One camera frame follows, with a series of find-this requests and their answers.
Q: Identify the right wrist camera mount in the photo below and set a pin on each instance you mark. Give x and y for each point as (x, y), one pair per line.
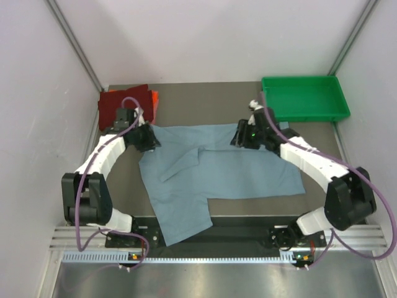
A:
(254, 106)

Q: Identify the blue t shirt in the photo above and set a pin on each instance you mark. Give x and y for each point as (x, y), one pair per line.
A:
(196, 163)

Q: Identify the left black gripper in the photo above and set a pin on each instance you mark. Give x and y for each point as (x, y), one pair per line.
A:
(151, 142)

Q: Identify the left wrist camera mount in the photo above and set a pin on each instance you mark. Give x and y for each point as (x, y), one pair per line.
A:
(138, 113)

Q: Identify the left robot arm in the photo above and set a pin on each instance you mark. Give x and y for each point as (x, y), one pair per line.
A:
(89, 181)

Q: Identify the aluminium frame rail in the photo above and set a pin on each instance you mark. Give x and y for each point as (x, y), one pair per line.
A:
(359, 237)

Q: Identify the grey slotted cable duct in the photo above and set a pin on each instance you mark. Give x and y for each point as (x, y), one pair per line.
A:
(126, 257)

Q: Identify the orange folded t shirt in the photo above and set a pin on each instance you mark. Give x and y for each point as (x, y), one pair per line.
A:
(148, 99)

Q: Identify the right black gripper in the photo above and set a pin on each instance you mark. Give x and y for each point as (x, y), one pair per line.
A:
(239, 139)

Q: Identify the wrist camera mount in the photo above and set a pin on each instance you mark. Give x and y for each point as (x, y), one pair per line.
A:
(138, 113)
(254, 106)

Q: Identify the left aluminium corner post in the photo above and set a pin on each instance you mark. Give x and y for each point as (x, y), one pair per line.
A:
(60, 18)

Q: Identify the right aluminium corner post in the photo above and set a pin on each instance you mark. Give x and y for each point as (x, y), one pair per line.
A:
(353, 35)

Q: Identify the green plastic tray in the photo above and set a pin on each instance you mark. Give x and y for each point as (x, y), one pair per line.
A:
(305, 98)

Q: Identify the aluminium corner post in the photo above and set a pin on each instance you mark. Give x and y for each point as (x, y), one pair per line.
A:
(353, 35)
(60, 18)

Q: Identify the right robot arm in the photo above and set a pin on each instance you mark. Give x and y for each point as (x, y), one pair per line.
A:
(349, 199)

